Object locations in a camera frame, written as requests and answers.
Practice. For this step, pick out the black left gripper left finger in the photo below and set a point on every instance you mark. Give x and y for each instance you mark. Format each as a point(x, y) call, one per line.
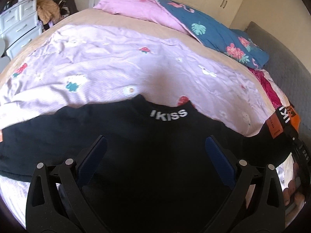
point(55, 202)

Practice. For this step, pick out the black bag on floor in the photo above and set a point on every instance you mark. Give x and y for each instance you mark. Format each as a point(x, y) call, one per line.
point(66, 7)

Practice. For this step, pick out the lilac strawberry bear blanket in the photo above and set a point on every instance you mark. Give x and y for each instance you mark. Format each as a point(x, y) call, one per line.
point(85, 64)

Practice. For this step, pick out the red and cream pillow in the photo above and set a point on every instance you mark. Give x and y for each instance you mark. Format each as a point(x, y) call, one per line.
point(272, 95)

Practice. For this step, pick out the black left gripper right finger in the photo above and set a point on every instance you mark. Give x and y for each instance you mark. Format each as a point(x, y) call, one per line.
point(255, 203)

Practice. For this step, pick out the tan crumpled bag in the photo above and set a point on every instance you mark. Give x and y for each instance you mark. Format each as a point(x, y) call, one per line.
point(48, 11)

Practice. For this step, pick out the beige bed sheet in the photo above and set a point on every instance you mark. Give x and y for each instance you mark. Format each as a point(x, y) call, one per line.
point(98, 17)

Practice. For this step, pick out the white drawer unit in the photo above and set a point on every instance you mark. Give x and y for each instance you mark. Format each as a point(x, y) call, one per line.
point(19, 26)

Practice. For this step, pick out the grey padded headboard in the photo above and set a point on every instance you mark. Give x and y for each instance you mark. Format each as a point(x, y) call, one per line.
point(288, 72)

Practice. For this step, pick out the black sweater with orange patches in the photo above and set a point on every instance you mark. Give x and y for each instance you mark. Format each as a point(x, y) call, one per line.
point(156, 175)

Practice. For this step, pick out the right hand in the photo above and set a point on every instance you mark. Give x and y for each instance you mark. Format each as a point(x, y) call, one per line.
point(291, 169)

